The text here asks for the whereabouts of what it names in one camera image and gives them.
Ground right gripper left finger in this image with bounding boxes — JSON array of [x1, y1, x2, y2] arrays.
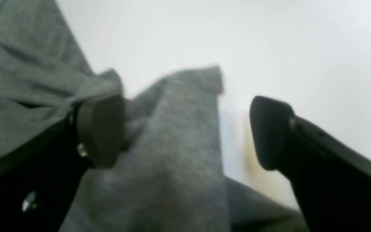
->
[[0, 94, 125, 232]]

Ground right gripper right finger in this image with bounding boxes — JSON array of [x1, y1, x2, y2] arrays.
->
[[249, 96, 371, 232]]

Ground dark grey T-shirt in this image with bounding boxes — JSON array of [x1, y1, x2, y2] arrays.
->
[[0, 0, 309, 232]]

